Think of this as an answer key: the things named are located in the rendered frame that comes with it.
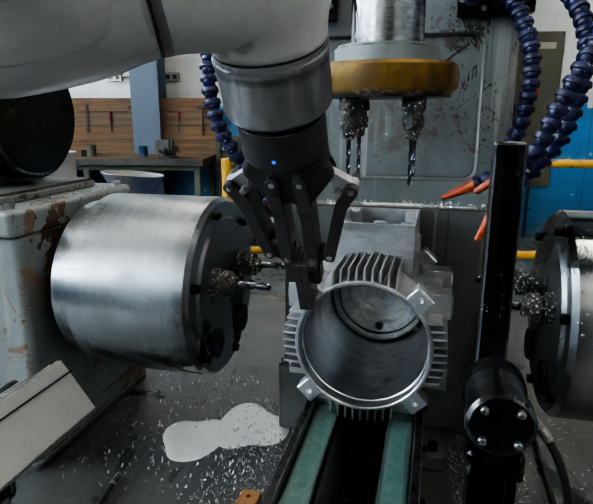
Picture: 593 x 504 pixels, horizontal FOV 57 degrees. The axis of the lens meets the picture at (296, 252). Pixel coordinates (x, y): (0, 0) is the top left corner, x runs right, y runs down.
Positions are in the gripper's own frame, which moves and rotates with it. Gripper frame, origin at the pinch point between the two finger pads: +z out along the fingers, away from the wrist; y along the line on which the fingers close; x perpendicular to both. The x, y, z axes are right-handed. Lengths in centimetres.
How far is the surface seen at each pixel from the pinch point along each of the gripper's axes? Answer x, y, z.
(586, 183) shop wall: -465, -168, 328
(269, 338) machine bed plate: -30, 20, 52
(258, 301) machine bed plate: -49, 30, 63
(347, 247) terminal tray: -10.2, -2.8, 4.6
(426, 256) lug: -17.0, -12.4, 12.0
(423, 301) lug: -1.5, -12.4, 3.8
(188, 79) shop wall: -453, 238, 201
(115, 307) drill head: 1.6, 24.5, 5.9
